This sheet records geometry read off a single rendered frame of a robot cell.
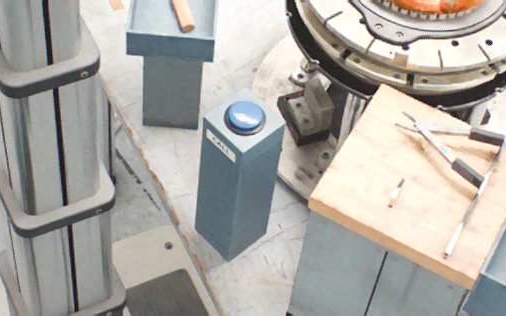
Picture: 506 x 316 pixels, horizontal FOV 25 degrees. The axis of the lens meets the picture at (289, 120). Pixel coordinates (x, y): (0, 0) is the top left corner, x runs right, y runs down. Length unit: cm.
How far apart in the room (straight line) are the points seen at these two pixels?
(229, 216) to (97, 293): 25
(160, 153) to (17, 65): 47
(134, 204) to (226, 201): 109
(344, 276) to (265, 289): 19
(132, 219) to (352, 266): 120
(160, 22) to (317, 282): 38
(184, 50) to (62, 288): 37
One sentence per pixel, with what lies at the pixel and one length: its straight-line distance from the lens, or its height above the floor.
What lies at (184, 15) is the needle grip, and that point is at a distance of 143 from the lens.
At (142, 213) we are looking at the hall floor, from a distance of 249.
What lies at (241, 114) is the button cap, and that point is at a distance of 134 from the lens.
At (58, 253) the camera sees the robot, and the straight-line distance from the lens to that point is 147.
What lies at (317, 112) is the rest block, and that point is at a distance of 159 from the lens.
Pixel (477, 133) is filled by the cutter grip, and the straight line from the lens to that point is 131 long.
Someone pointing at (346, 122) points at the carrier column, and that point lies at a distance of 150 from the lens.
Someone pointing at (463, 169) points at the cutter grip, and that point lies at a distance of 128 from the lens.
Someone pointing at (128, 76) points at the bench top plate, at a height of 78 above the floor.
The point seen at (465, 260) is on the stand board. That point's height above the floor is 107.
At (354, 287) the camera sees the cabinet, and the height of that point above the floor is 93.
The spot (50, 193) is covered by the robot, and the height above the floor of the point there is 96.
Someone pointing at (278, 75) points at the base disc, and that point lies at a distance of 169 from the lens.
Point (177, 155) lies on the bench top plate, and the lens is 162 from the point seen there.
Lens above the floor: 210
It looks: 52 degrees down
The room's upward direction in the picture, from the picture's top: 10 degrees clockwise
